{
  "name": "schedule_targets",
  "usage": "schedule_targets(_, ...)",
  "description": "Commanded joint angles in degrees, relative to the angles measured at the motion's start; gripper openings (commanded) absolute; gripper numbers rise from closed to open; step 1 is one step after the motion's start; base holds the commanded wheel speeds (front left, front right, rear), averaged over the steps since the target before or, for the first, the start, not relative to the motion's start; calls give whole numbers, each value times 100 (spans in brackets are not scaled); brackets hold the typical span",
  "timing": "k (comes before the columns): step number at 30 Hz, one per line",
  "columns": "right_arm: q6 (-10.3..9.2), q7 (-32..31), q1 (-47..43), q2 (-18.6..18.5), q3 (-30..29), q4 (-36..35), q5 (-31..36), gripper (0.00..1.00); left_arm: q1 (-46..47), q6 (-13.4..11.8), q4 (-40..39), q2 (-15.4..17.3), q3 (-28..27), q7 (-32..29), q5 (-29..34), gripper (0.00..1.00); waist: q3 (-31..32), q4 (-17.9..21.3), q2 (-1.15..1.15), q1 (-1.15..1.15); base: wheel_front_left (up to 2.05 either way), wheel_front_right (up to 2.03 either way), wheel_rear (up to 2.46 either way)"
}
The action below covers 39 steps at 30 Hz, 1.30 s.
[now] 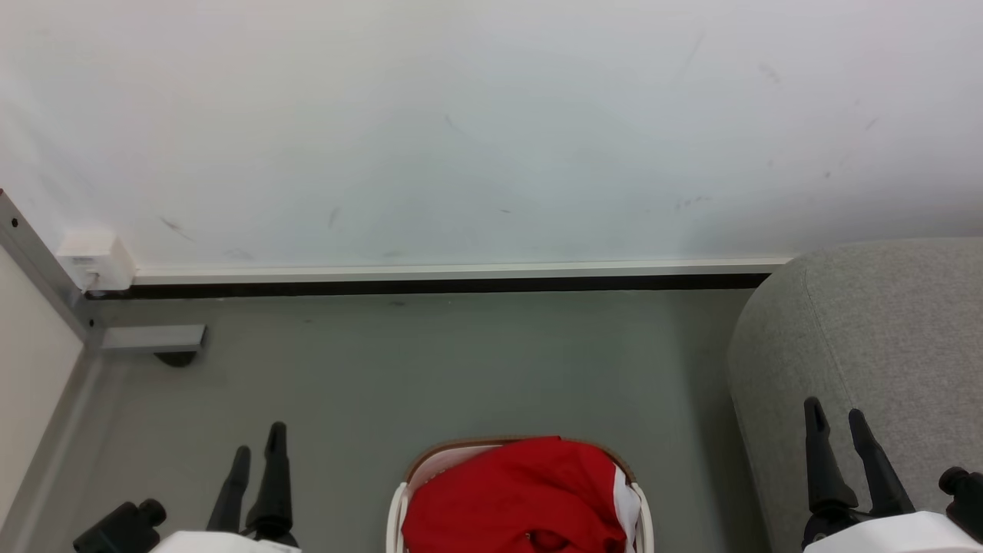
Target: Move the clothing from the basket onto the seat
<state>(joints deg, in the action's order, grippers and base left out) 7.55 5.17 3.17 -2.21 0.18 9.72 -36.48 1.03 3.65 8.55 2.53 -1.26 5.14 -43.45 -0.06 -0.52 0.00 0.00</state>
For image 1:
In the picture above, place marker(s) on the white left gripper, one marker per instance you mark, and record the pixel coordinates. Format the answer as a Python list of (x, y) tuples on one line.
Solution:
[(223, 543)]

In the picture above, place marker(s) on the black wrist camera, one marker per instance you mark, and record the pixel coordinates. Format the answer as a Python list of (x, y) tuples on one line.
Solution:
[(966, 495), (123, 526)]

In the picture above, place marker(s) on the beige partition panel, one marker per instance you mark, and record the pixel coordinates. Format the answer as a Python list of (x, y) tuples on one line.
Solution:
[(31, 369)]

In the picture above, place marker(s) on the white perforated laundry basket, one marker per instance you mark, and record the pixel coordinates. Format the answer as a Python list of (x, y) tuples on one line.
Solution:
[(397, 514)]

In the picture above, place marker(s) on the black baseboard strip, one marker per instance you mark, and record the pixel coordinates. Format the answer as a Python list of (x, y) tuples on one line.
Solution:
[(461, 286)]

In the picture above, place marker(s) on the grey fabric sofa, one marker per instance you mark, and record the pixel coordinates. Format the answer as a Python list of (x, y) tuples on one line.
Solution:
[(883, 330)]

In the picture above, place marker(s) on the grey metal foot bar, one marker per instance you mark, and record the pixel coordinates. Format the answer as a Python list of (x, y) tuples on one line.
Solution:
[(153, 338)]

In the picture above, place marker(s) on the grey metal frame with foot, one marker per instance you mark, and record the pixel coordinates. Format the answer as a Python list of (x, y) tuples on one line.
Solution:
[(38, 265)]

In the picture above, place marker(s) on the red and white garment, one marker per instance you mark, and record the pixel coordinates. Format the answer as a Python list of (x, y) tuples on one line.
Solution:
[(522, 491)]

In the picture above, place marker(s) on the white wall socket box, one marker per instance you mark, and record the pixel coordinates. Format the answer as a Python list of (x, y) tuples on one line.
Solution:
[(96, 259)]

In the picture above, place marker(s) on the black round foot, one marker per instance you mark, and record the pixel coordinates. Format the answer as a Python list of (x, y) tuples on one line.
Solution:
[(177, 359)]

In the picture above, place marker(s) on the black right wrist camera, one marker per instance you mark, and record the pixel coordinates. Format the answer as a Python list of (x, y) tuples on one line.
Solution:
[(966, 495)]

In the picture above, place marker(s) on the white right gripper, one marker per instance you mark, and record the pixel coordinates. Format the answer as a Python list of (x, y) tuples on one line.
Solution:
[(891, 534)]

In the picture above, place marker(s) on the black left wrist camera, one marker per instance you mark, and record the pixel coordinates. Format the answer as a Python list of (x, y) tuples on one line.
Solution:
[(123, 526)]

